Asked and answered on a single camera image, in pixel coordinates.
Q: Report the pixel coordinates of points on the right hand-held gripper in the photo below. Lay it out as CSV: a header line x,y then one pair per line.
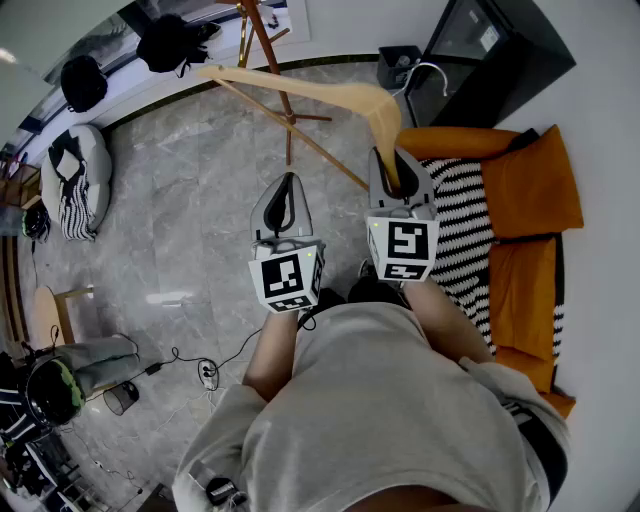
x,y
405,245

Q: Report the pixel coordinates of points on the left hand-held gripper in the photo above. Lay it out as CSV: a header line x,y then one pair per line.
x,y
285,272

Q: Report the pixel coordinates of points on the light wooden hanger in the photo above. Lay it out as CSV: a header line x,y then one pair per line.
x,y
320,92

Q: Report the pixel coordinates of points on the person's left forearm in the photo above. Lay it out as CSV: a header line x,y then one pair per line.
x,y
270,355

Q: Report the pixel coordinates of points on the gold metal hanger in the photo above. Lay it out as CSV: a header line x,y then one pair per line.
x,y
243,45

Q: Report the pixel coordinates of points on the orange sofa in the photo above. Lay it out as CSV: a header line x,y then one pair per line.
x,y
450,142

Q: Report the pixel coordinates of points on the black white striped blanket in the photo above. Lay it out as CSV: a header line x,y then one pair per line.
x,y
460,215

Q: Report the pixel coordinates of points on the person's black trousers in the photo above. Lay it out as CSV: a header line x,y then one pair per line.
x,y
375,292

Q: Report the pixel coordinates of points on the small black bin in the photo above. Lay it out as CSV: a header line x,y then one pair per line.
x,y
395,65

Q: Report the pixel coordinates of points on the large orange cushion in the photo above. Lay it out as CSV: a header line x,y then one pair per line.
x,y
530,190

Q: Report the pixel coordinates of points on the black glass cabinet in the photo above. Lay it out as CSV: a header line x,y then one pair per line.
x,y
500,65

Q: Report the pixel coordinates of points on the small orange cushion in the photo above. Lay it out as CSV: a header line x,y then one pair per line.
x,y
522,295

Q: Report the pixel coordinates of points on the white power strip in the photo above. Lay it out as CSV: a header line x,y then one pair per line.
x,y
209,375

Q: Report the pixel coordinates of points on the brown wooden coat rack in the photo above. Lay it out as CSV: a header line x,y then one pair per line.
x,y
265,40

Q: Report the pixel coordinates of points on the white beanbag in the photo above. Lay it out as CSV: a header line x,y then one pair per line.
x,y
97,170

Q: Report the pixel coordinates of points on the black power adapter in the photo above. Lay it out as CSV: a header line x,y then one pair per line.
x,y
153,369

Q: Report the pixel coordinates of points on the striped cloth on beanbag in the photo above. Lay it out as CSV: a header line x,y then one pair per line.
x,y
75,210

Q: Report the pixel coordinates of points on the large black backpack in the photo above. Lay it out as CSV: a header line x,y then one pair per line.
x,y
167,42

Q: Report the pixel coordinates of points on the person's grey t-shirt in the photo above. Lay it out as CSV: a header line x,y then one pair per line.
x,y
380,410

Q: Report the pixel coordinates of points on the small black backpack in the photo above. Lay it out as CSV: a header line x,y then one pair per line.
x,y
82,82

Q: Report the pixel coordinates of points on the black mesh wastebasket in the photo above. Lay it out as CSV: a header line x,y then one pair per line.
x,y
120,400

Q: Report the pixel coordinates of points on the small wooden table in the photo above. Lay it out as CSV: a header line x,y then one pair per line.
x,y
45,315

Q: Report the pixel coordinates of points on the black clip-on device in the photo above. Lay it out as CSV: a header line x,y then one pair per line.
x,y
220,491

